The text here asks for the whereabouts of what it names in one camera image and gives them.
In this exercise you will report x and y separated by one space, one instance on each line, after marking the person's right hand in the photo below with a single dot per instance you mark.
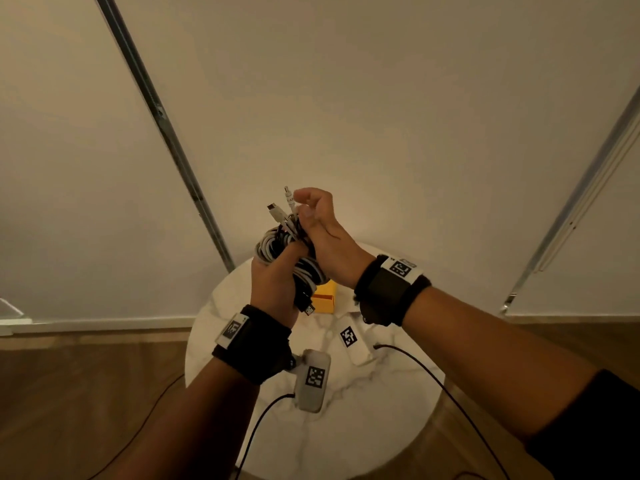
332 249

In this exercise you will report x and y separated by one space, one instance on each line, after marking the person's left hand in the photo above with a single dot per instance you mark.
272 289

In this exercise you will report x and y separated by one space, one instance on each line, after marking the person's left thumb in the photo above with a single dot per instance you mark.
294 250

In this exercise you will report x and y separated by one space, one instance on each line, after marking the person's right thumb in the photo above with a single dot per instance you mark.
306 222

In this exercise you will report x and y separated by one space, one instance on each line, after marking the person's left forearm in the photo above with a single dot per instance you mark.
200 424

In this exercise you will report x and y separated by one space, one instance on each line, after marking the person's right forearm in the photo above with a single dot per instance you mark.
495 354

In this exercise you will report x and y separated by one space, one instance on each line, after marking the small yellow box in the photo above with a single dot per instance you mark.
325 299

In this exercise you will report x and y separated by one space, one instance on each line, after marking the round white marble table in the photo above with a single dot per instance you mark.
370 424

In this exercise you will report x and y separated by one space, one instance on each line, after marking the white baseboard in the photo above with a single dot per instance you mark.
100 325

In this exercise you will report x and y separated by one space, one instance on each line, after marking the black sleeve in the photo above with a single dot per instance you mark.
595 434

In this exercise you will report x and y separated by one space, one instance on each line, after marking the white wrist camera with tag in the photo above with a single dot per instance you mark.
314 379
352 342

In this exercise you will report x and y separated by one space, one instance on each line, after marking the dark metal wall rail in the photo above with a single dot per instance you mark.
170 134

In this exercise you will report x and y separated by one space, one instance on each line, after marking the light metal wall rail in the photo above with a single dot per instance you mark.
570 204

